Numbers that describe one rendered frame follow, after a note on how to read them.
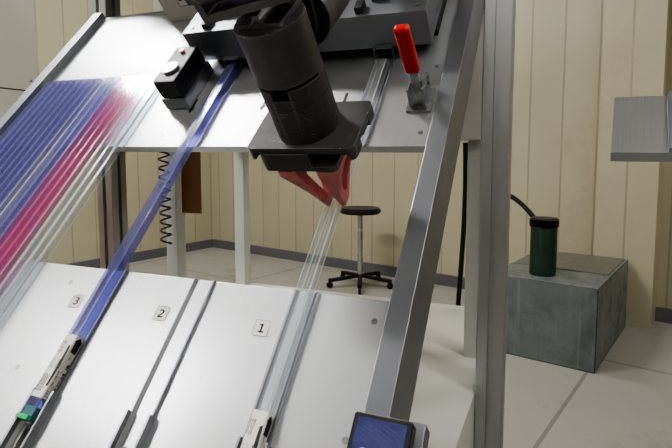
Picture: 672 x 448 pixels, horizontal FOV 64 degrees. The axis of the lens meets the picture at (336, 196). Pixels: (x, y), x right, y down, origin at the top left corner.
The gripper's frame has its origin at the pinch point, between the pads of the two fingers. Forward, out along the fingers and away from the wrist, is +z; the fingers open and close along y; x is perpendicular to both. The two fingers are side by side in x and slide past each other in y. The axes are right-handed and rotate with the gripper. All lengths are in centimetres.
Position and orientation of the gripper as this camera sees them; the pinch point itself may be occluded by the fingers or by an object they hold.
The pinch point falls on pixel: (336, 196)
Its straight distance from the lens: 53.5
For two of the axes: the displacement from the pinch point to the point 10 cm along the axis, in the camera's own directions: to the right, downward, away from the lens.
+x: -2.9, 7.2, -6.3
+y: -9.2, -0.3, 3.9
